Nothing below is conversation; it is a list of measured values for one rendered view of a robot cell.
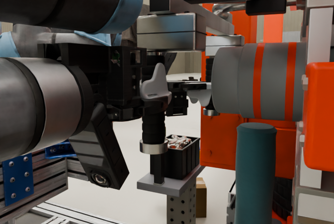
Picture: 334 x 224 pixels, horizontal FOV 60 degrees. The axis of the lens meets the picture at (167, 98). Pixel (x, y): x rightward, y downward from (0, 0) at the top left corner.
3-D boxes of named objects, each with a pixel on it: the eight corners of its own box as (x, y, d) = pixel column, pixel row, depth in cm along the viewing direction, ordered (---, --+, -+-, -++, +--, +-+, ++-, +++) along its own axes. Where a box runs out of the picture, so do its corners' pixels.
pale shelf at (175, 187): (179, 197, 100) (179, 189, 100) (136, 188, 107) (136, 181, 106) (211, 159, 139) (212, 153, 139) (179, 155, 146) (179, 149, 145)
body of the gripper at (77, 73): (151, 48, 34) (84, 41, 24) (152, 118, 36) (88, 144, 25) (99, 49, 38) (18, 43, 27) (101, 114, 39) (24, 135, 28)
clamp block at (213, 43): (240, 55, 69) (241, 33, 68) (204, 56, 72) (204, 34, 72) (244, 56, 73) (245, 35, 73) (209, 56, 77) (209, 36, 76)
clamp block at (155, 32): (195, 50, 38) (196, 9, 37) (135, 51, 42) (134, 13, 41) (206, 51, 42) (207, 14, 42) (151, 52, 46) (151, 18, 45)
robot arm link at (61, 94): (48, 162, 21) (-25, 148, 24) (90, 145, 25) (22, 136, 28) (43, 56, 20) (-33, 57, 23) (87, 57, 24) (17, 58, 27)
